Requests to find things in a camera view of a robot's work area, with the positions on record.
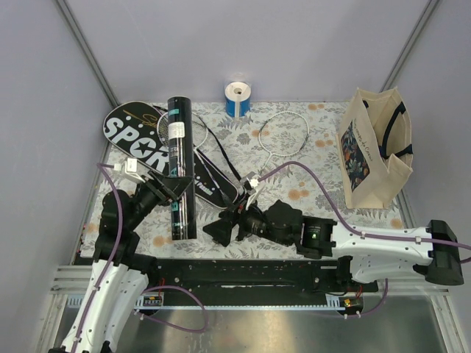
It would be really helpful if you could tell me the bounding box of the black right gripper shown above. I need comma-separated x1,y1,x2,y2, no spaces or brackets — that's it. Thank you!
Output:
202,192,293,246

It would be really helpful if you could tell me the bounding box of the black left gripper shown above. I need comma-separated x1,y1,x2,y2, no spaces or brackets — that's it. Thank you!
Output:
126,168,194,230

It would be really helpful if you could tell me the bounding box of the black shuttlecock tube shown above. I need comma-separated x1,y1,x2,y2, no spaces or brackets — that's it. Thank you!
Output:
167,96,196,240

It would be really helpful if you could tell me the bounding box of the white strung badminton racket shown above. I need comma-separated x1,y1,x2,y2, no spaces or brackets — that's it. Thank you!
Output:
156,108,240,207

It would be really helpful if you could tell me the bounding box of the black sport racket cover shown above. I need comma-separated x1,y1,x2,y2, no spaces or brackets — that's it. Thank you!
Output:
102,101,240,210

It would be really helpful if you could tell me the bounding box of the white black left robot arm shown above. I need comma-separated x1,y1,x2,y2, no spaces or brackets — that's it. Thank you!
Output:
52,173,193,352

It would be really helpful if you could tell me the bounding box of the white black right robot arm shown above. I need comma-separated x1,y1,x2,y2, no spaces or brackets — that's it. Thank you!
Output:
203,201,464,291

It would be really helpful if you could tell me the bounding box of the white unstrung badminton racket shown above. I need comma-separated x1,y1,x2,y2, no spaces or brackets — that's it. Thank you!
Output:
258,111,310,173

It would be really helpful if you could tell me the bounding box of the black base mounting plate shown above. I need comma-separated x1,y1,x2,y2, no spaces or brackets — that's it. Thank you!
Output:
136,255,378,293

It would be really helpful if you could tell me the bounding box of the floral patterned table mat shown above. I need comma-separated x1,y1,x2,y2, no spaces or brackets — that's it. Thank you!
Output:
79,101,412,261

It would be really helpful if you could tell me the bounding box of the blue white tape roll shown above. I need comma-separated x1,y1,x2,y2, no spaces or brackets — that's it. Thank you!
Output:
224,82,252,118

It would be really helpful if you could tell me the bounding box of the beige canvas tote bag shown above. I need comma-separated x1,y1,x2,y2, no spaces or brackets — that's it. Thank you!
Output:
336,88,414,209

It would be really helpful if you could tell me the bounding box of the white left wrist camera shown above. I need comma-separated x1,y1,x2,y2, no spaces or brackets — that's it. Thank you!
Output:
113,157,144,184

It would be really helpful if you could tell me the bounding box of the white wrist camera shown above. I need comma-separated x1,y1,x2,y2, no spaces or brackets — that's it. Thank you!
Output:
113,157,144,184
241,174,264,209

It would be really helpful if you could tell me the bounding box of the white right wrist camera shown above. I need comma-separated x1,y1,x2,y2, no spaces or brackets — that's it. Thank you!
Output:
241,174,264,209

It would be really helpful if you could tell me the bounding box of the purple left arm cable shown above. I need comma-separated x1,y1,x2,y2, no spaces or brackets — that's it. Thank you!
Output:
69,163,210,353

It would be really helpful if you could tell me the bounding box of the aluminium frame rail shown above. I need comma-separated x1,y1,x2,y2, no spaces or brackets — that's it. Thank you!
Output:
49,264,452,313

